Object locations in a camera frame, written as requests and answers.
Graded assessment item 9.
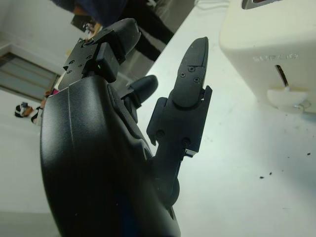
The person in dark trousers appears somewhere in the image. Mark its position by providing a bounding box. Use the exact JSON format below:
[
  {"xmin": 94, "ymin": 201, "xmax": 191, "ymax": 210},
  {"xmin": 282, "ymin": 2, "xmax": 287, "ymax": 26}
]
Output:
[{"xmin": 50, "ymin": 0, "xmax": 175, "ymax": 62}]

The distant seated person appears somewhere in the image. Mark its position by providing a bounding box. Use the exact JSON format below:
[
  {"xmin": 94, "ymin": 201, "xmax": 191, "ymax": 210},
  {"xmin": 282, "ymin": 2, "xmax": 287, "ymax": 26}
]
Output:
[{"xmin": 14, "ymin": 101, "xmax": 44, "ymax": 126}]

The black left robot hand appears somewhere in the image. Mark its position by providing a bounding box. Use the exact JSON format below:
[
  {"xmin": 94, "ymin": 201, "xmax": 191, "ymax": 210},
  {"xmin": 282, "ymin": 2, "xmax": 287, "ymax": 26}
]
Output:
[{"xmin": 39, "ymin": 18, "xmax": 213, "ymax": 237}]

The white toaster power cable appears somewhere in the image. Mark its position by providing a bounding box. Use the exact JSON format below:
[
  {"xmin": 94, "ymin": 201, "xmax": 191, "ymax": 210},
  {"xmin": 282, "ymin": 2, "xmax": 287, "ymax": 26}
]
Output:
[{"xmin": 195, "ymin": 0, "xmax": 233, "ymax": 11}]

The white two-slot toaster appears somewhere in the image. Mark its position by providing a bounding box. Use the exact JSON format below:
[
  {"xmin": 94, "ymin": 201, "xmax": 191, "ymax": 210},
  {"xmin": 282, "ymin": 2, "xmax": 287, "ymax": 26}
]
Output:
[{"xmin": 218, "ymin": 0, "xmax": 316, "ymax": 116}]

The window with blinds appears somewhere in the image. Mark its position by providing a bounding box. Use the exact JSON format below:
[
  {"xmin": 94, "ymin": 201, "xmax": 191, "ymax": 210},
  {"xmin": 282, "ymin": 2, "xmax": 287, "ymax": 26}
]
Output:
[{"xmin": 0, "ymin": 44, "xmax": 60, "ymax": 101}]

